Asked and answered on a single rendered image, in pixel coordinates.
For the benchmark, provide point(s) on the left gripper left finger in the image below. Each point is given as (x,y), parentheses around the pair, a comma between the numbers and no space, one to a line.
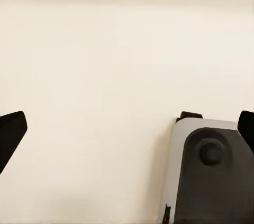
(13,127)

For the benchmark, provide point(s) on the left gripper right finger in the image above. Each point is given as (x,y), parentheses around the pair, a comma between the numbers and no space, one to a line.
(246,127)

